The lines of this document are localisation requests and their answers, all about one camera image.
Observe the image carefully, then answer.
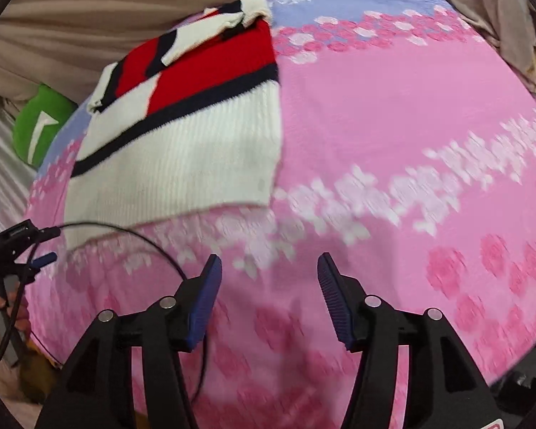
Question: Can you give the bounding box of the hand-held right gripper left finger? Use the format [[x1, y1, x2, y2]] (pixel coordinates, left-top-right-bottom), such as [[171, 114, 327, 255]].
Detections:
[[36, 254, 224, 429]]

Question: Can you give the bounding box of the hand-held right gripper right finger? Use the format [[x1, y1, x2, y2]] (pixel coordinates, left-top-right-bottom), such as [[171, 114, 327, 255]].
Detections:
[[317, 252, 497, 429]]

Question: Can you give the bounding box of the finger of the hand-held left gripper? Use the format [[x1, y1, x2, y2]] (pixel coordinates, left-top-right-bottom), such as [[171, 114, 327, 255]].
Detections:
[[29, 252, 58, 270]]

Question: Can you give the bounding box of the white red navy knit sweater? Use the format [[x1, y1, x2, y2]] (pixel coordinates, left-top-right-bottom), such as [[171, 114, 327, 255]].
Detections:
[[65, 0, 281, 251]]

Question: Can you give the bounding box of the person's left hand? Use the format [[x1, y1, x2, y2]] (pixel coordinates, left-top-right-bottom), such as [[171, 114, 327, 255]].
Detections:
[[0, 288, 30, 345]]

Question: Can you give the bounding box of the grey pleated curtain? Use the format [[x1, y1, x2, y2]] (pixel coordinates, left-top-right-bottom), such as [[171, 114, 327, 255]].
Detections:
[[0, 94, 41, 215]]

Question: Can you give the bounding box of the green cushion with white mark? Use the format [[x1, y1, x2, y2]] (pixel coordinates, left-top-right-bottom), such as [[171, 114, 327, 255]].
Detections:
[[13, 83, 78, 169]]

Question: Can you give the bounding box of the pink floral blanket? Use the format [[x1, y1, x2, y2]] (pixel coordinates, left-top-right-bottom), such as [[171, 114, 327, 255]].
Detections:
[[24, 0, 536, 429]]

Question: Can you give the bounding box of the beige bed sheet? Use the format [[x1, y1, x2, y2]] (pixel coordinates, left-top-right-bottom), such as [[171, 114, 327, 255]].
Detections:
[[0, 0, 434, 112]]

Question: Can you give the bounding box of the beige floral cloth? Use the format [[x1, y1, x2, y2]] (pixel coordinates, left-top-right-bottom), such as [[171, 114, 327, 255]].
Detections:
[[424, 0, 536, 99]]

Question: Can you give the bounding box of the black cable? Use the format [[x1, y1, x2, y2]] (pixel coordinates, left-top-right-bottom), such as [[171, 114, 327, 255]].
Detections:
[[0, 222, 210, 407]]

